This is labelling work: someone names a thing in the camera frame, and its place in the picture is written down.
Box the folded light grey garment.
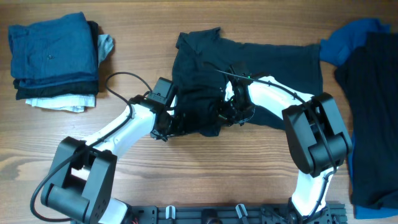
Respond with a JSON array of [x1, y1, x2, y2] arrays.
[[97, 34, 114, 65]]

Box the folded blue shorts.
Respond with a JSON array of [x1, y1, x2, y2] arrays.
[[7, 11, 100, 90]]

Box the folded black garment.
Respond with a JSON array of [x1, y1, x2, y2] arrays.
[[12, 20, 100, 101]]

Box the folded white garment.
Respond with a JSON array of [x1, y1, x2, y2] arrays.
[[25, 94, 96, 113]]

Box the dark green t-shirt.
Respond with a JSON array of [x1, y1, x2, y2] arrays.
[[172, 27, 323, 137]]

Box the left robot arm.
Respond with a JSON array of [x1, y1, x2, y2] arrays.
[[30, 94, 177, 223]]

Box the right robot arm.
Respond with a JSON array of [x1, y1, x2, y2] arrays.
[[223, 73, 352, 223]]

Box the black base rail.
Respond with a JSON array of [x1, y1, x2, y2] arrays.
[[70, 202, 348, 224]]

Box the bright blue t-shirt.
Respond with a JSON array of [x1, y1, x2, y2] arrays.
[[320, 19, 397, 219]]

